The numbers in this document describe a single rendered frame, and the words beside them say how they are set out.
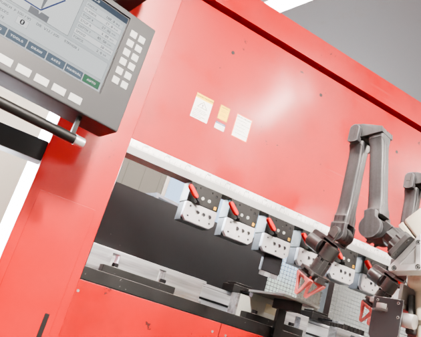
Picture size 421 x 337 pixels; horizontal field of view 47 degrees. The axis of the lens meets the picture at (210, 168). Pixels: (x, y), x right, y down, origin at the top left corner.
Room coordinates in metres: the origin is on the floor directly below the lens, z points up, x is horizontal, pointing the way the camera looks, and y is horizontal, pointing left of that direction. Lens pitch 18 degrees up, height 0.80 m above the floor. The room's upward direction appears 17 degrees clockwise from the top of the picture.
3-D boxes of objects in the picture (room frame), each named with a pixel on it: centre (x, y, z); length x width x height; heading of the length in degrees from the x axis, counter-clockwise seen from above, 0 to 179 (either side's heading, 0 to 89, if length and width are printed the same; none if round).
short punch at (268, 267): (2.17, -0.39, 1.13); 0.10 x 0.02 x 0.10; 113
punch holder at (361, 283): (2.40, -0.92, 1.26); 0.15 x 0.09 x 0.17; 113
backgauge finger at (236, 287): (2.32, -0.33, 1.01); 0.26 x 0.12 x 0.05; 23
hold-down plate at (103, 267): (1.88, 0.14, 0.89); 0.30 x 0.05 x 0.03; 113
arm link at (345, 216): (1.59, -0.50, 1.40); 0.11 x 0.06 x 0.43; 128
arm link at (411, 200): (1.86, -0.84, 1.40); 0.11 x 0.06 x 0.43; 128
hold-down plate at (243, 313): (2.13, -0.45, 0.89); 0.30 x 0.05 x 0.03; 113
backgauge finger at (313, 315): (2.51, -0.78, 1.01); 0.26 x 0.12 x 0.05; 23
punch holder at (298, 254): (2.24, -0.55, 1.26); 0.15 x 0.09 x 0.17; 113
